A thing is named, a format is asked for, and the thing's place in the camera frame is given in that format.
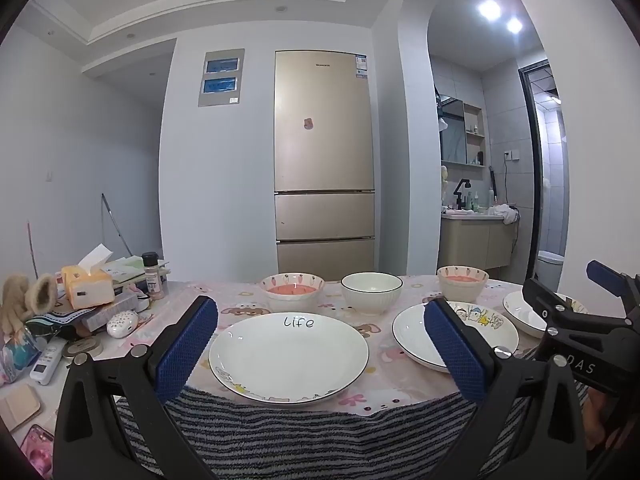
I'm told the gold refrigerator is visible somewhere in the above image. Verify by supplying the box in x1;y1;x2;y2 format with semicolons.
274;50;376;282

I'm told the white toilet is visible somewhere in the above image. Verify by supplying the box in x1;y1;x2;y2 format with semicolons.
537;251;566;282

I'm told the beige wallet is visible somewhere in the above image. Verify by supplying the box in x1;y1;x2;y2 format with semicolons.
0;384;41;434

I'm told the white crumpled cloth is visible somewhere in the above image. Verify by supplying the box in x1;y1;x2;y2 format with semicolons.
492;203;521;225

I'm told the pink cased phone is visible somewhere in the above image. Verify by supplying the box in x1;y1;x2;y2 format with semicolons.
20;424;55;480

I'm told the white remote control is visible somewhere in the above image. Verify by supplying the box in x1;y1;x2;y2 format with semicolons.
29;337;68;386

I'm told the pink cartoon print tablecloth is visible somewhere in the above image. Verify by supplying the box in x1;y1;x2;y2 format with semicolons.
115;274;591;418

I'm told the black capped spice bottle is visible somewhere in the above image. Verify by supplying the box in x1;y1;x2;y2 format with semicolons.
142;252;166;301

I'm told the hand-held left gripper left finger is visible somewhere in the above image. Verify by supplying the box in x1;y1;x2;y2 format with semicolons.
52;295;221;480

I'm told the beige plush toy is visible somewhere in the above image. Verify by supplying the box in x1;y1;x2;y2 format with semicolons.
0;272;59;337

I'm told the person's right hand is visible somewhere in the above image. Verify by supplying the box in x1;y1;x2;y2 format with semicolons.
582;389;621;453

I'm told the grey wall electrical panel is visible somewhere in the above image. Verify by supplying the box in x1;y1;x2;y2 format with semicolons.
197;49;246;108

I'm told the black faucet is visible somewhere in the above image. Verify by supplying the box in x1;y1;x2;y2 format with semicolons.
452;178;474;211

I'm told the beige vanity cabinet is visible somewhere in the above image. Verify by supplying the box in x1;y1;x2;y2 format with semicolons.
440;210;519;272

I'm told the grey striped cloth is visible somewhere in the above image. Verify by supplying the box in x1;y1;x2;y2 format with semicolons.
112;385;591;480

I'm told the white ribbed bowl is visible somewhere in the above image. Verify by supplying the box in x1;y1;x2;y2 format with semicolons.
341;272;404;316

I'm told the black door frame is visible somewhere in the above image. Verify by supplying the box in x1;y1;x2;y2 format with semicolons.
518;60;554;282

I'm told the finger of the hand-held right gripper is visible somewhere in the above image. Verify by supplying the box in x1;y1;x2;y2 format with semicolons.
586;260;640;311
522;277;626;342

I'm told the teal printed pouch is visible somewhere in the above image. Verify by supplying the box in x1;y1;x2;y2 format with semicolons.
0;339;42;387

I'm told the white oval case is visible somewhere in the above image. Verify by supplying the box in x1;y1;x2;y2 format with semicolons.
106;310;139;336

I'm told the yellow toast tissue box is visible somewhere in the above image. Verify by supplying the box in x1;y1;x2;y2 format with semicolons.
60;244;116;309

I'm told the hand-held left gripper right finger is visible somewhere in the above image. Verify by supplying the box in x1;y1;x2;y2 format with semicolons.
423;296;587;480

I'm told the white cartoon print plate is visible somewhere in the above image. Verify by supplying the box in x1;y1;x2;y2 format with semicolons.
502;290;589;339
391;301;519;374
208;311;371;406

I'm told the bathroom mirror cabinet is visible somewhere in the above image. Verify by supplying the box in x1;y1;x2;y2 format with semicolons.
437;97;486;166

